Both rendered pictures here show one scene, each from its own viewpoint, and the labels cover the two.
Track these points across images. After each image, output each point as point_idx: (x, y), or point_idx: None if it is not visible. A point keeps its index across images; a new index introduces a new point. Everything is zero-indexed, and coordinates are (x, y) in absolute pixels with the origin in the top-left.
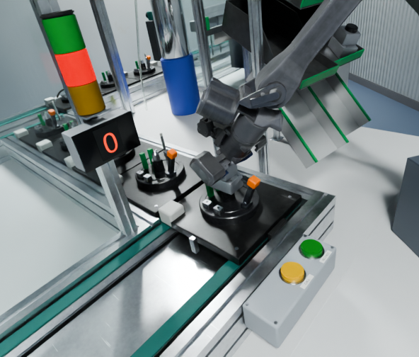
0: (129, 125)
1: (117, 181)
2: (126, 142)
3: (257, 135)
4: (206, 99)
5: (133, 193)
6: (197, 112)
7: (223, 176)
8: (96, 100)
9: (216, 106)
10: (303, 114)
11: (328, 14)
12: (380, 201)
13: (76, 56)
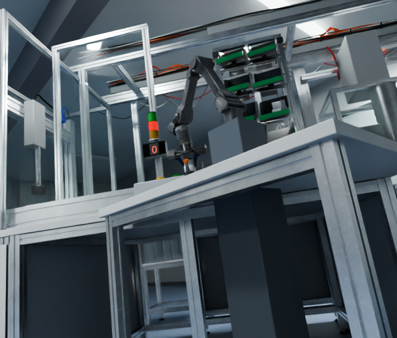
0: (163, 145)
1: (159, 170)
2: (160, 151)
3: (178, 135)
4: (168, 125)
5: None
6: (168, 131)
7: (177, 159)
8: (153, 135)
9: (169, 127)
10: None
11: (185, 87)
12: None
13: (150, 122)
